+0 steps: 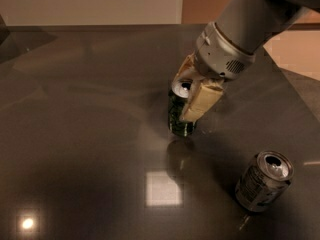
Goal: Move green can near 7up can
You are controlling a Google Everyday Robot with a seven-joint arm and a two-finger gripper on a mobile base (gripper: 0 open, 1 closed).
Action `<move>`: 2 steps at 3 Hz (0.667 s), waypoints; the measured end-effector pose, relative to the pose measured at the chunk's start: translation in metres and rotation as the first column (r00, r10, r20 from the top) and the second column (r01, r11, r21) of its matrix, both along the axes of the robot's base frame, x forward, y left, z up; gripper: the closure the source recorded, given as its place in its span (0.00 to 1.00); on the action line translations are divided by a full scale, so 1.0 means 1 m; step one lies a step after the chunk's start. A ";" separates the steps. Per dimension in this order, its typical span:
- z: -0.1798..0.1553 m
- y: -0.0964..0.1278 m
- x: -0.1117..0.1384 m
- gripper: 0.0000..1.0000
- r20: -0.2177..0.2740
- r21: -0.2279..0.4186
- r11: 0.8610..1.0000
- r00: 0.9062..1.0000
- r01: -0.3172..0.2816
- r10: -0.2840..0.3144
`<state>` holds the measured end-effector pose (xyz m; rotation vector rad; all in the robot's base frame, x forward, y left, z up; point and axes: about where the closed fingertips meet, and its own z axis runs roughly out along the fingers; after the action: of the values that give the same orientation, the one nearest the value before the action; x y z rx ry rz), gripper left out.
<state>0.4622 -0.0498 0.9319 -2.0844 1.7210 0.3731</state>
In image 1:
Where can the silver 7up can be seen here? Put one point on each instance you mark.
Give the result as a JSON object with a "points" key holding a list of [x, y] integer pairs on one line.
{"points": [[267, 176]]}

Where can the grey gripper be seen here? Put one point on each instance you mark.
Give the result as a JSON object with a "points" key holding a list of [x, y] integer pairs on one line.
{"points": [[220, 55]]}

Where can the green soda can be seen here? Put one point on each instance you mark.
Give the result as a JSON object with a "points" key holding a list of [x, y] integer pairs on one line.
{"points": [[178, 95]]}

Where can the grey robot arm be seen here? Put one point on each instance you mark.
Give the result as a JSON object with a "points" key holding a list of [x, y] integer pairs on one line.
{"points": [[249, 24]]}

